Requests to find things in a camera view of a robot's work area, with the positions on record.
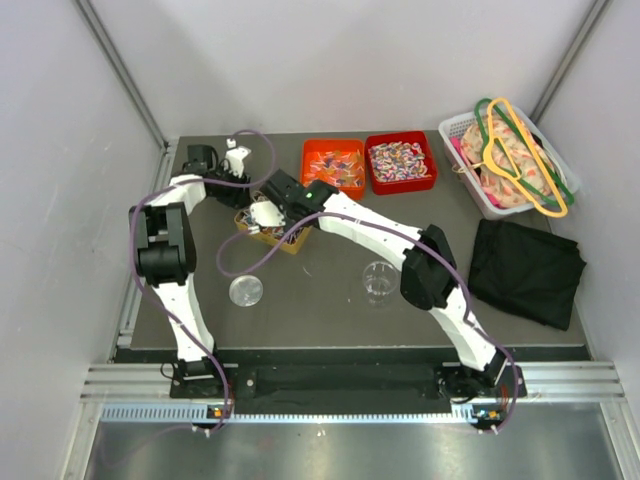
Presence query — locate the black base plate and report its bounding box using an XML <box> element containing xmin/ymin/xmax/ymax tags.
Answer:
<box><xmin>169</xmin><ymin>363</ymin><xmax>531</xmax><ymax>415</ymax></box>

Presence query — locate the orange candy box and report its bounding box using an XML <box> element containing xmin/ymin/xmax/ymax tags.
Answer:
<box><xmin>299</xmin><ymin>138</ymin><xmax>366</xmax><ymax>201</ymax></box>

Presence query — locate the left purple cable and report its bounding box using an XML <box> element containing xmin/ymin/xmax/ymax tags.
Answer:
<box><xmin>128</xmin><ymin>129</ymin><xmax>277</xmax><ymax>436</ymax></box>

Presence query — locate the red candy box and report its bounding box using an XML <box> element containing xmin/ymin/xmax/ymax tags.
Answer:
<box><xmin>364</xmin><ymin>131</ymin><xmax>438</xmax><ymax>196</ymax></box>

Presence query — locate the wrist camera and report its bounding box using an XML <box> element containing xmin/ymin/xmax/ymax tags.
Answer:
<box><xmin>223</xmin><ymin>137</ymin><xmax>252</xmax><ymax>178</ymax></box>
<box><xmin>249</xmin><ymin>200</ymin><xmax>286</xmax><ymax>235</ymax></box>

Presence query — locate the white plastic basket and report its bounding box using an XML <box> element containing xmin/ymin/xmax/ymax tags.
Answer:
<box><xmin>438</xmin><ymin>98</ymin><xmax>579</xmax><ymax>220</ymax></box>

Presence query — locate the green hanger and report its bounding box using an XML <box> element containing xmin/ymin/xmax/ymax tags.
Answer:
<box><xmin>474</xmin><ymin>98</ymin><xmax>575</xmax><ymax>218</ymax></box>

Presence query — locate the floral cloth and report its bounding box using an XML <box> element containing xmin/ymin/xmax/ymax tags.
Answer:
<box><xmin>459</xmin><ymin>123</ymin><xmax>557</xmax><ymax>209</ymax></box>

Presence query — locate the clear glass jar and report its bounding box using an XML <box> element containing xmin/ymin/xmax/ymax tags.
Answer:
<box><xmin>362</xmin><ymin>261</ymin><xmax>399</xmax><ymax>306</ymax></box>

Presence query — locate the yellow hanger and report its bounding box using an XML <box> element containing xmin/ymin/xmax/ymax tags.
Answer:
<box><xmin>463</xmin><ymin>114</ymin><xmax>568</xmax><ymax>210</ymax></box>

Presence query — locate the gold candy tin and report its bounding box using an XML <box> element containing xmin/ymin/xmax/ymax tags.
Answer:
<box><xmin>234</xmin><ymin>208</ymin><xmax>311</xmax><ymax>255</ymax></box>

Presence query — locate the white cable duct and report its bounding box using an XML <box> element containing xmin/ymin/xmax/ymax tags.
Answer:
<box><xmin>99</xmin><ymin>403</ymin><xmax>481</xmax><ymax>425</ymax></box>

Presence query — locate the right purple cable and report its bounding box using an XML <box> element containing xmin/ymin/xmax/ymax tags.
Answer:
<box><xmin>216</xmin><ymin>212</ymin><xmax>521</xmax><ymax>434</ymax></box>

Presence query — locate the clear jar lid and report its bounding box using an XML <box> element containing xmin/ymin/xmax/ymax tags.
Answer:
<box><xmin>229</xmin><ymin>275</ymin><xmax>264</xmax><ymax>307</ymax></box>

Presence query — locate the purple cable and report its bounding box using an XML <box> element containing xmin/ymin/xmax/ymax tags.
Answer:
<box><xmin>128</xmin><ymin>129</ymin><xmax>277</xmax><ymax>436</ymax></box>
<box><xmin>216</xmin><ymin>212</ymin><xmax>521</xmax><ymax>434</ymax></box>

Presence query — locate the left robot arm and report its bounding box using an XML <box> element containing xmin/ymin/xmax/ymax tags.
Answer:
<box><xmin>129</xmin><ymin>138</ymin><xmax>251</xmax><ymax>397</ymax></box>

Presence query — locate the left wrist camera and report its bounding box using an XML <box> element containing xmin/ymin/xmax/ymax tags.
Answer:
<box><xmin>223</xmin><ymin>137</ymin><xmax>252</xmax><ymax>178</ymax></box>

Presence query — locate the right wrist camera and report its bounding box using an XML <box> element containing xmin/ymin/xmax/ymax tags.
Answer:
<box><xmin>249</xmin><ymin>200</ymin><xmax>286</xmax><ymax>235</ymax></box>

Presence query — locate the black cloth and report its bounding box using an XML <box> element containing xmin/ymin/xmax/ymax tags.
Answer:
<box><xmin>467</xmin><ymin>219</ymin><xmax>586</xmax><ymax>331</ymax></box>

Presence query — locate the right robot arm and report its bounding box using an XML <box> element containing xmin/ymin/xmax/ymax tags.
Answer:
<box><xmin>250</xmin><ymin>170</ymin><xmax>508</xmax><ymax>396</ymax></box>

